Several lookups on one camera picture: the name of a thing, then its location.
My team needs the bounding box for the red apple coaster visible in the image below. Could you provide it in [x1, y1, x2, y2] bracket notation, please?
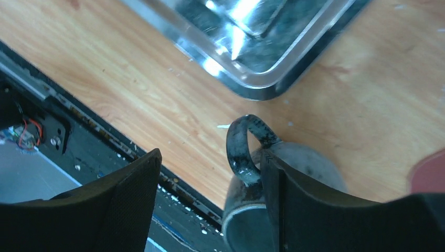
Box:
[408, 149, 444, 194]

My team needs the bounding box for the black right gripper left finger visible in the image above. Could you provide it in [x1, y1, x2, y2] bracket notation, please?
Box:
[1, 148, 162, 251]

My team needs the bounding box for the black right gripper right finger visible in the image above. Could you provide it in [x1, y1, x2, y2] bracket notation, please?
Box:
[261, 151, 444, 251]

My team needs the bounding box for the grey metal cup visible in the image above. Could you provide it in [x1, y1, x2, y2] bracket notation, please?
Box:
[221, 114, 347, 251]

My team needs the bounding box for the stainless steel tray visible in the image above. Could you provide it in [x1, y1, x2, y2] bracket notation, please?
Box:
[125, 0, 368, 101]

